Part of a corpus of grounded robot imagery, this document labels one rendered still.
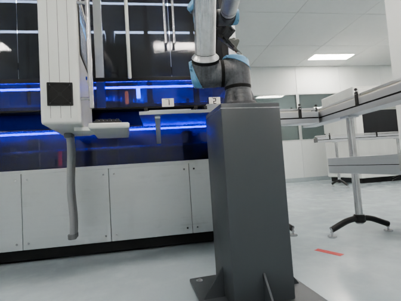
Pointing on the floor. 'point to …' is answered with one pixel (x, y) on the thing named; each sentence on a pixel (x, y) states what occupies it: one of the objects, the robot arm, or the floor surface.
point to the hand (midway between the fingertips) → (234, 51)
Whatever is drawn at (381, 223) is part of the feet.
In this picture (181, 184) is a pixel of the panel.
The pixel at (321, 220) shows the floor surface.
